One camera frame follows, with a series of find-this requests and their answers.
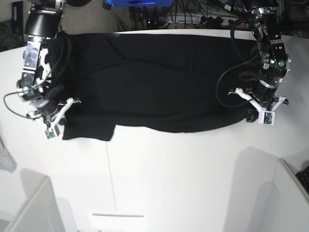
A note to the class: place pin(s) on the grey cloth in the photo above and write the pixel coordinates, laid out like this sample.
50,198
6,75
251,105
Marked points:
7,163

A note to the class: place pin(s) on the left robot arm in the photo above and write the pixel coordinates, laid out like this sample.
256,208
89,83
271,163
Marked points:
275,62

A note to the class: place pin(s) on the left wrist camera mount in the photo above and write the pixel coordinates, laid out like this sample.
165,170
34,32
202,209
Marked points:
265,116

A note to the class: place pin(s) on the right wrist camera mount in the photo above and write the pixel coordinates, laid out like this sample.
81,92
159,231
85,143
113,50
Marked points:
51,130

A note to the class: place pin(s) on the white power strip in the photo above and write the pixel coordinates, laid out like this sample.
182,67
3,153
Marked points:
195,20

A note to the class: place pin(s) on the black T-shirt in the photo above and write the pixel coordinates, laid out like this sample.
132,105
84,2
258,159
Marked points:
166,82

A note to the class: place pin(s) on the black keyboard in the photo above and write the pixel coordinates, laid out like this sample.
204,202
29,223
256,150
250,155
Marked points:
303,177

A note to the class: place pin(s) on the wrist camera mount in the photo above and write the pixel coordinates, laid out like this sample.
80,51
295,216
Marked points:
265,116
51,130

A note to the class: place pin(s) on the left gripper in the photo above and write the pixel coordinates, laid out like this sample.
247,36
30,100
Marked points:
261,94

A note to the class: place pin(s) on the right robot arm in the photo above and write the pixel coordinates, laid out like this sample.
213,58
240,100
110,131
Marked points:
43,24

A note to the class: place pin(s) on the blue box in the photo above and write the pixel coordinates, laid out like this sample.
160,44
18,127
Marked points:
140,3

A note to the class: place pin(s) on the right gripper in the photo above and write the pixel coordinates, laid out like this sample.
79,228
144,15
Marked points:
50,110

